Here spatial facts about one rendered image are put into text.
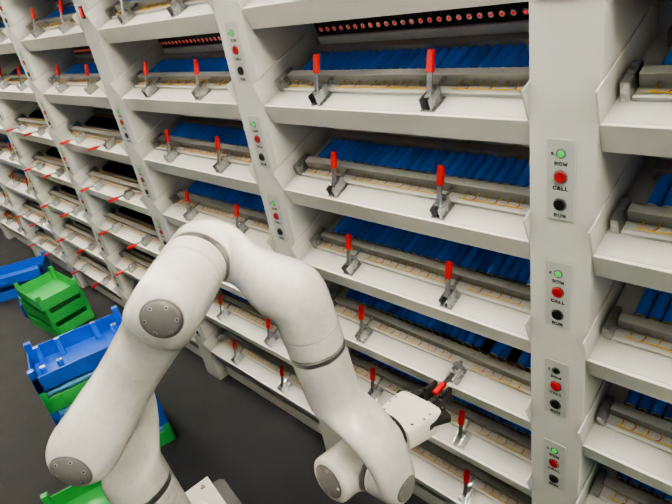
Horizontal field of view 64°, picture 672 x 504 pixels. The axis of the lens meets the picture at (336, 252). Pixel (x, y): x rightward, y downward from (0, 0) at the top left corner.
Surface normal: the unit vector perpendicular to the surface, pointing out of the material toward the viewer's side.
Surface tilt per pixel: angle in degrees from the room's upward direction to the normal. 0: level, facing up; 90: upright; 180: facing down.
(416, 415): 11
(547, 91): 90
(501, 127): 111
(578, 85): 90
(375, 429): 42
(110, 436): 82
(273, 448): 0
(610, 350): 21
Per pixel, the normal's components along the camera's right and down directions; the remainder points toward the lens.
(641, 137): -0.58, 0.73
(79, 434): 0.00, 0.00
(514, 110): -0.40, -0.65
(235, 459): -0.17, -0.87
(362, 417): 0.29, -0.48
